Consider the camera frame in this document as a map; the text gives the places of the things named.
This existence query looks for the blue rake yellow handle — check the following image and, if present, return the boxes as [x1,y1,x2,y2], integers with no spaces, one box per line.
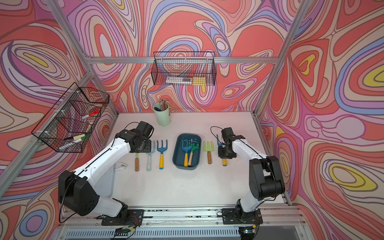
[157,140,168,170]
[216,135,228,167]
[182,140,192,167]

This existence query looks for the lime rake wooden handle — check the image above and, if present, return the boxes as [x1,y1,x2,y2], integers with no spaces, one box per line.
[203,141,214,165]

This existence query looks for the light blue rake pale handle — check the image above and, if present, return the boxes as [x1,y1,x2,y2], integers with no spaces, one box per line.
[147,141,156,172]

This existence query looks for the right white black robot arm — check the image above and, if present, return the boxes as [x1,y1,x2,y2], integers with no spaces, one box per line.
[218,128,286,214]

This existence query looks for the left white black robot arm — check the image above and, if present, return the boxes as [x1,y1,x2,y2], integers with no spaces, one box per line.
[58,121,154,218]

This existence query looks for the teal plastic storage box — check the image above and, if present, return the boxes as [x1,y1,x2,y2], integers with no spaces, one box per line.
[173,134,203,170]

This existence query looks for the mint green pen cup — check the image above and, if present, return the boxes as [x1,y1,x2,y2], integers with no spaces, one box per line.
[153,107,171,127]

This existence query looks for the pens in cup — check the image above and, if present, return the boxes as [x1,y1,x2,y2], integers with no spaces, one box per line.
[154,99,168,112]

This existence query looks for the green marker in basket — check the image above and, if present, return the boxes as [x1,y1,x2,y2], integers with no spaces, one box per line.
[64,134,88,143]

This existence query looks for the red marker in basket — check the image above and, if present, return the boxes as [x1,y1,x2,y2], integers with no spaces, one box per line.
[82,110,100,119]

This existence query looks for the clear tube in back basket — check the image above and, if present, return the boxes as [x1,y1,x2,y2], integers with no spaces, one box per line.
[166,76,193,85]

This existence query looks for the yellow item in back basket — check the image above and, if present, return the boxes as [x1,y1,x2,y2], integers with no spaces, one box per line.
[192,77,207,86]

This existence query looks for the dark green rake wooden handle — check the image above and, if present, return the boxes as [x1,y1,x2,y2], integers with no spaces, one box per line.
[188,144,199,167]

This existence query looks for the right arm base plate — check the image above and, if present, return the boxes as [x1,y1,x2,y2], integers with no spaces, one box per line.
[221,208,263,225]

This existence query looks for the left black wire basket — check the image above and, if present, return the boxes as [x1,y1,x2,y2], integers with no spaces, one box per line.
[32,83,110,153]

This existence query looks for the black wire basket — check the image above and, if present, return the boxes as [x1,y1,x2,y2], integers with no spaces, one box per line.
[32,83,110,153]
[151,51,217,86]

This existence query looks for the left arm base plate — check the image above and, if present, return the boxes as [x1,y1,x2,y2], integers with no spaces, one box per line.
[102,209,144,227]

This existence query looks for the back black wire basket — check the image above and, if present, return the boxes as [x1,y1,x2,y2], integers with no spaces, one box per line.
[151,51,217,86]

